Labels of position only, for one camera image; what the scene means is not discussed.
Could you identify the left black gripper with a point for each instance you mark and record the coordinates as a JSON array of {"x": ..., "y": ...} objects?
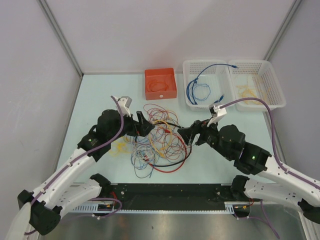
[{"x": 141, "y": 128}]

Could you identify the white slotted cable duct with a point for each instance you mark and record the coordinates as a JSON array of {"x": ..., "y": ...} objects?
[{"x": 92, "y": 208}]

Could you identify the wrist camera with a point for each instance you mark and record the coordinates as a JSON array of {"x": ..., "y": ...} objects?
[
  {"x": 122, "y": 105},
  {"x": 217, "y": 113}
]

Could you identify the white plastic basket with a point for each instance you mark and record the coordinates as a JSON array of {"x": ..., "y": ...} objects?
[
  {"x": 207, "y": 81},
  {"x": 252, "y": 78}
]

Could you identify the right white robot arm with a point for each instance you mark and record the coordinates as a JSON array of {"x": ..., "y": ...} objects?
[{"x": 261, "y": 176}]

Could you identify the right white plastic basket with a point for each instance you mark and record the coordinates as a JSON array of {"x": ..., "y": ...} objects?
[{"x": 252, "y": 78}]

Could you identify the orange square box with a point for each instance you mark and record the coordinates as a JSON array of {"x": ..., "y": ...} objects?
[{"x": 160, "y": 84}]

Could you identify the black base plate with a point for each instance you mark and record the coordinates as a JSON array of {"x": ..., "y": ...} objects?
[{"x": 168, "y": 196}]

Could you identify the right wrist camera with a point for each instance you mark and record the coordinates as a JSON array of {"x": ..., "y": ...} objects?
[{"x": 217, "y": 113}]

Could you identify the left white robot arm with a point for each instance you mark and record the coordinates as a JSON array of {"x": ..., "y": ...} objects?
[{"x": 50, "y": 201}]

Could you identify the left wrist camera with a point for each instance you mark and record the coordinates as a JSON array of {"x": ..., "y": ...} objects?
[{"x": 122, "y": 105}]

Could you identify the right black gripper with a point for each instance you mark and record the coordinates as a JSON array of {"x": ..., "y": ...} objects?
[{"x": 197, "y": 127}]

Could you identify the left white plastic basket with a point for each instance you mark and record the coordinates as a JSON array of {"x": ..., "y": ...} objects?
[{"x": 207, "y": 81}]

